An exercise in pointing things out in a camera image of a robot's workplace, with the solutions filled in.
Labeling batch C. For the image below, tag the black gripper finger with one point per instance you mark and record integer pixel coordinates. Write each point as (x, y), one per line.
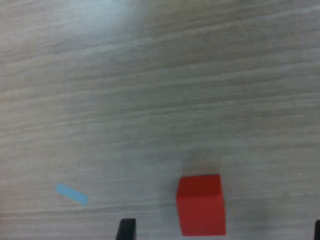
(127, 229)
(317, 230)

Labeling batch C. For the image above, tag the blue tape piece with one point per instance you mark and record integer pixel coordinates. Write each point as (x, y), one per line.
(71, 193)

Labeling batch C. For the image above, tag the red cube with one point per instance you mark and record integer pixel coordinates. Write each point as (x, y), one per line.
(201, 207)

